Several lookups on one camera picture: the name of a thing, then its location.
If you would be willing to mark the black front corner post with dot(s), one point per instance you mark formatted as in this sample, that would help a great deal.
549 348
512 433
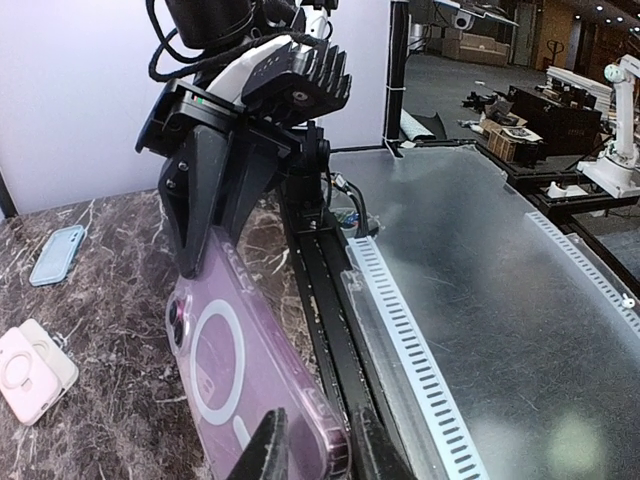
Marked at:
395 86

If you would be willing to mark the beige phone case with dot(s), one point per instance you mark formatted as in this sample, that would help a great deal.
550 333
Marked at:
64 368

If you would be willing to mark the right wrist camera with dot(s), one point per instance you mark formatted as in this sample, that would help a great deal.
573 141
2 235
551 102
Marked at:
286 82

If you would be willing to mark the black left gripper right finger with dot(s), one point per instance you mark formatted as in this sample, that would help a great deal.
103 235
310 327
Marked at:
374 455

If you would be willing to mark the pink phone case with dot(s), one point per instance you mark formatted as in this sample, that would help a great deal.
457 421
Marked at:
28 384

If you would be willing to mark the black front table rail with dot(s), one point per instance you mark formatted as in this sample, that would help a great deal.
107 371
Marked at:
319 259

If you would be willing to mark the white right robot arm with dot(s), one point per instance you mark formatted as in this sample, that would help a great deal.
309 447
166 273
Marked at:
208 35

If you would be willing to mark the clear purple phone case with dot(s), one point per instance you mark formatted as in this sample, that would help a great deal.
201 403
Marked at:
250 360

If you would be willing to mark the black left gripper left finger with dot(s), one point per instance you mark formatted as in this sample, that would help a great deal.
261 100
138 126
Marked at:
271 451

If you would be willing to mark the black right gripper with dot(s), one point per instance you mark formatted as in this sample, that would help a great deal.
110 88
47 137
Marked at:
192 127

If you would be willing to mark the light blue phone case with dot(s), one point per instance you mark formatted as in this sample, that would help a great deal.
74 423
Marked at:
57 255

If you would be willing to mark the cardboard box with parts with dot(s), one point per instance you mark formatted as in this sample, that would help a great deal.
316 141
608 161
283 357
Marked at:
517 145

